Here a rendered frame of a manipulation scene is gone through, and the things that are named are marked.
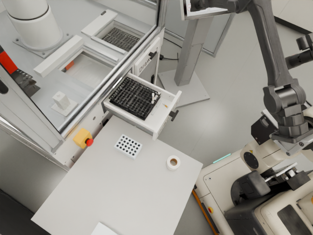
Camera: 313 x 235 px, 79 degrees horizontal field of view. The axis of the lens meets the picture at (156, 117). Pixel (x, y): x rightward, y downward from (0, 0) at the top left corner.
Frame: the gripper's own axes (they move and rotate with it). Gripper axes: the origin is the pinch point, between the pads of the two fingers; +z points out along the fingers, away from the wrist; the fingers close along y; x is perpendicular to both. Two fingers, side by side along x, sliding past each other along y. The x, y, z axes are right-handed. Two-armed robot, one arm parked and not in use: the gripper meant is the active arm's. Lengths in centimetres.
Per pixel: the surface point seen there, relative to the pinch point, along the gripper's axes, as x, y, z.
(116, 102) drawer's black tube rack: 42, 64, -31
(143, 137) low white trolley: 64, 54, -36
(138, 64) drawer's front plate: 27, 45, -16
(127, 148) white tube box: 65, 64, -41
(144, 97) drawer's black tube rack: 43, 49, -32
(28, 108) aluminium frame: 27, 91, -65
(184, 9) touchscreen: 0.7, 4.4, 2.3
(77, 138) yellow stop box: 51, 85, -43
